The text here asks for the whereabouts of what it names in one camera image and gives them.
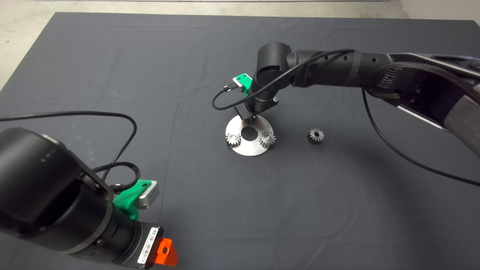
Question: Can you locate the braided black cable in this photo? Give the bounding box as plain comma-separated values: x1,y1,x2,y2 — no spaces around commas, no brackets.
92,161,141,194
375,61,480,104

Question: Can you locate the silver left camera box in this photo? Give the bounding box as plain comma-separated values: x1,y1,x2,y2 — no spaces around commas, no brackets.
136,181,161,210

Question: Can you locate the thin black cable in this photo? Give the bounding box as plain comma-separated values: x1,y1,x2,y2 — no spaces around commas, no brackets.
0,111,138,182

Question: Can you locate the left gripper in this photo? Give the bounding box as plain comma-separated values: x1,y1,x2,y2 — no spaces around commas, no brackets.
130,221,179,270

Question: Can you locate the black right camera cable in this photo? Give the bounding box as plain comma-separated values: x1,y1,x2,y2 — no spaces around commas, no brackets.
212,49,480,187

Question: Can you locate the round metal plate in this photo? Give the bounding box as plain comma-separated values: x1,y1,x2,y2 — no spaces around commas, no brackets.
225,114,273,157

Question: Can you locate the dark grey table cloth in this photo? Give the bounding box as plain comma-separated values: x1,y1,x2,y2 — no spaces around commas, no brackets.
0,11,480,270

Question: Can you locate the small dark steel gear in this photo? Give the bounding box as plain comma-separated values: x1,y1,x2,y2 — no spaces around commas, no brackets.
307,128,325,144

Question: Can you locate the green left camera mount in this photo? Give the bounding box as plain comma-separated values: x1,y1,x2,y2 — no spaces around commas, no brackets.
112,179,153,221

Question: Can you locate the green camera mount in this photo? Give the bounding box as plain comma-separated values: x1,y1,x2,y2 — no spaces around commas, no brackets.
112,179,153,221
232,73,252,96

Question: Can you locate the green right camera mount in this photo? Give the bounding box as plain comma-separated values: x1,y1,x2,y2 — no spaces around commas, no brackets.
232,73,252,96

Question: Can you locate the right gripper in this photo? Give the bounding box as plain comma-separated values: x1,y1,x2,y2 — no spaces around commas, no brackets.
233,95,279,125

